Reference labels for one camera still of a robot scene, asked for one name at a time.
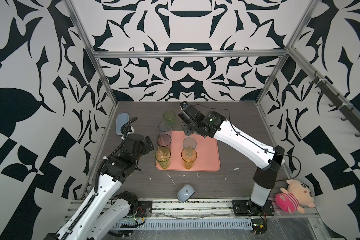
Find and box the short green glass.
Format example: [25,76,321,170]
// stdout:
[163,111,176,126]

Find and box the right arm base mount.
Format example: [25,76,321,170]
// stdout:
[232,200,275,217]

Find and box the pink plastic tray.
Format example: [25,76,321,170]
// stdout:
[165,131,221,172]

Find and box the grey computer mouse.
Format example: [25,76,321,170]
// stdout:
[177,184,195,203]

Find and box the teal dimpled tumbler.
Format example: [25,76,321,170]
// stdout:
[183,138,197,149]

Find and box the blue tall tumbler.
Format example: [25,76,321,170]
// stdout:
[158,120,173,136]

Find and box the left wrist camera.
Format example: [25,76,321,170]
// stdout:
[125,126,135,135]

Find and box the black corrugated cable hose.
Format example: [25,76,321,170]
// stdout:
[93,116,139,193]

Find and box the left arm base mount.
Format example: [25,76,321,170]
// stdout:
[134,200,153,218]

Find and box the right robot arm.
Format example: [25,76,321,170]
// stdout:
[179,101,285,210]

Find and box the white cable duct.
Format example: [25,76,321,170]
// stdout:
[112,219,253,231]

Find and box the light blue case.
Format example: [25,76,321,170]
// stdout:
[115,113,130,136]

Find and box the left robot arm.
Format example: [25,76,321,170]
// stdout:
[45,134,154,240]

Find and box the tall amber glass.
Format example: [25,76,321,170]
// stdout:
[181,148,198,170]

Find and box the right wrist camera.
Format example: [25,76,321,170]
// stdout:
[180,101,189,110]

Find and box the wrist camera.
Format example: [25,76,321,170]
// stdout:
[125,126,135,135]
[180,101,189,110]

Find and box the pink plush doll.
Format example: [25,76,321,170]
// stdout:
[275,180,316,214]

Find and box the tall green glass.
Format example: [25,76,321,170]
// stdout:
[155,147,171,169]

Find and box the dark grey tumbler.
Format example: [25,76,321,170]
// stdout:
[157,134,172,150]

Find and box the black wall hook rack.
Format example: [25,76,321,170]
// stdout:
[310,71,360,138]

